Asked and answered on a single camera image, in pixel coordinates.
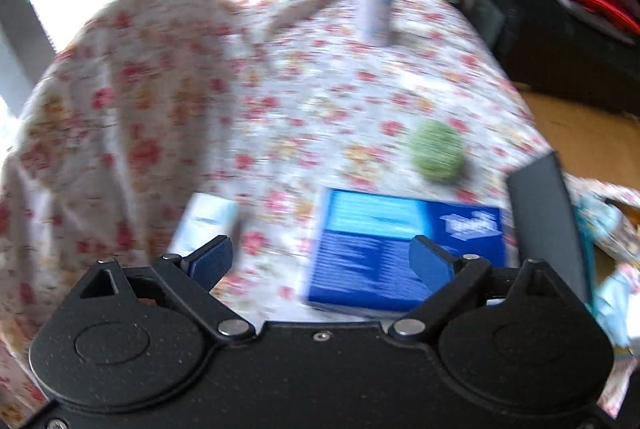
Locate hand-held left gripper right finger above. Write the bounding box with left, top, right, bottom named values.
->
left=390, top=235, right=568, bottom=341

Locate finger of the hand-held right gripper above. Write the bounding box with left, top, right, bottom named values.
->
left=506, top=153, right=595, bottom=310

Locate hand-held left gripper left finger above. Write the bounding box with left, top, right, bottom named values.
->
left=75, top=235, right=253, bottom=341

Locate white tissue packet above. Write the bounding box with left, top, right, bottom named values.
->
left=167, top=193, right=241, bottom=260

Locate large blue tissue pack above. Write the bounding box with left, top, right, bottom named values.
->
left=306, top=188, right=506, bottom=314

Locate green scrubber ball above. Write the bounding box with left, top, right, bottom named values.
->
left=409, top=119, right=465, bottom=182

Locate dark furniture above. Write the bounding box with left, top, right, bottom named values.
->
left=480, top=0, right=640, bottom=114

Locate floral tablecloth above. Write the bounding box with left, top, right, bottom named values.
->
left=0, top=0, right=640, bottom=429

